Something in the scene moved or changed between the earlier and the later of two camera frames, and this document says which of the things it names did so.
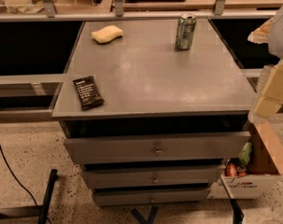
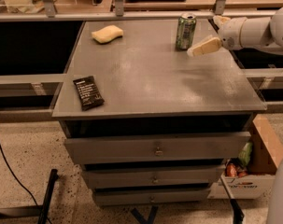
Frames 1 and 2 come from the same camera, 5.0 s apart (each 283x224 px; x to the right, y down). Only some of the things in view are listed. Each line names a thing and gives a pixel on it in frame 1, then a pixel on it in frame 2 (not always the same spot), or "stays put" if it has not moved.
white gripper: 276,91 -> 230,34
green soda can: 187,24 stays put
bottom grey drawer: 152,196 stays put
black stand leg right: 237,213 stays put
